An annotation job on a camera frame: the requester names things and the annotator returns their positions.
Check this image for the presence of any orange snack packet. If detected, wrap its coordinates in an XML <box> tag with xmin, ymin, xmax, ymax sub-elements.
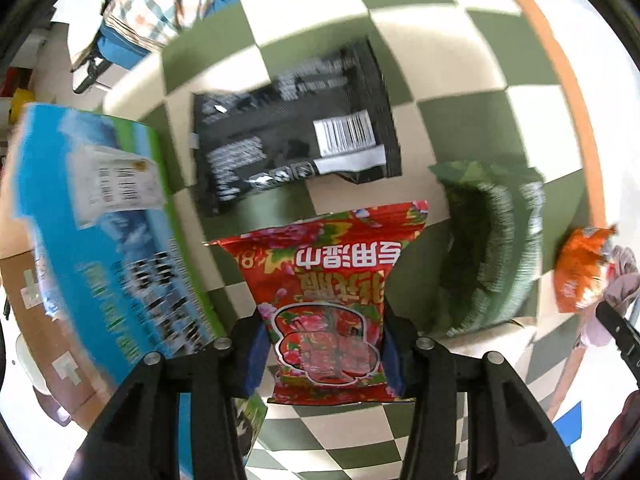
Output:
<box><xmin>554</xmin><ymin>225</ymin><xmax>619</xmax><ymax>315</ymax></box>

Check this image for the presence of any red floral snack packet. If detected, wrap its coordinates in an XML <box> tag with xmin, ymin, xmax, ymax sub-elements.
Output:
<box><xmin>202</xmin><ymin>201</ymin><xmax>430</xmax><ymax>406</ymax></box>

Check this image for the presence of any blue printed cardboard box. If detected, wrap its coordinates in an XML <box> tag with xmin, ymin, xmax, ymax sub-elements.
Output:
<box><xmin>0</xmin><ymin>102</ymin><xmax>269</xmax><ymax>480</ymax></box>

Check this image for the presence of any yellow object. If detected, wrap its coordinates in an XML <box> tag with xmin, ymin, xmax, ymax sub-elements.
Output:
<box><xmin>7</xmin><ymin>87</ymin><xmax>35</xmax><ymax>123</ymax></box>

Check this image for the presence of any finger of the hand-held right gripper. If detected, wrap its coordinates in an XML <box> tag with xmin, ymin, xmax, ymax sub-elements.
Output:
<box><xmin>595</xmin><ymin>298</ymin><xmax>640</xmax><ymax>389</ymax></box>

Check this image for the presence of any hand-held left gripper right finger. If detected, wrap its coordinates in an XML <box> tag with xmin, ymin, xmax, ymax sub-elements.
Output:
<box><xmin>383</xmin><ymin>309</ymin><xmax>582</xmax><ymax>480</ymax></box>

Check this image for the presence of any dark red cloth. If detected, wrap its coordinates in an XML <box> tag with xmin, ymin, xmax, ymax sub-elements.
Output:
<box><xmin>585</xmin><ymin>390</ymin><xmax>640</xmax><ymax>480</ymax></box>

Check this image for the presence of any green checkered mat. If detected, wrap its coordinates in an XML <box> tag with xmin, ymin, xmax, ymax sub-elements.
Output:
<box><xmin>102</xmin><ymin>0</ymin><xmax>617</xmax><ymax>480</ymax></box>

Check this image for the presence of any green snack packet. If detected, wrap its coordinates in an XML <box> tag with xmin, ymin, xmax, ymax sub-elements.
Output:
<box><xmin>429</xmin><ymin>160</ymin><xmax>547</xmax><ymax>339</ymax></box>

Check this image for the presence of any plaid cloth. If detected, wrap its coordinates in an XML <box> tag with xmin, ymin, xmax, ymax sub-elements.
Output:
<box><xmin>97</xmin><ymin>0</ymin><xmax>253</xmax><ymax>61</ymax></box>

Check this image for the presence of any blue bag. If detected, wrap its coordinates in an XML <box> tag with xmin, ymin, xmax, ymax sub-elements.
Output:
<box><xmin>95</xmin><ymin>15</ymin><xmax>166</xmax><ymax>71</ymax></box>

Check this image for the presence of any black snack packet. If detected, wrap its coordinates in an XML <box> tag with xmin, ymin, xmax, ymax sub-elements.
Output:
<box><xmin>191</xmin><ymin>40</ymin><xmax>404</xmax><ymax>218</ymax></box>

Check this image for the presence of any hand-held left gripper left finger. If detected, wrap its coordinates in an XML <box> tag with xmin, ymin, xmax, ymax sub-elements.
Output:
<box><xmin>62</xmin><ymin>309</ymin><xmax>274</xmax><ymax>480</ymax></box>

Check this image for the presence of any pale grey cloth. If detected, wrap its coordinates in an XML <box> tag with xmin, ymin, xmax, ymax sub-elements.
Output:
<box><xmin>575</xmin><ymin>245</ymin><xmax>640</xmax><ymax>351</ymax></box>

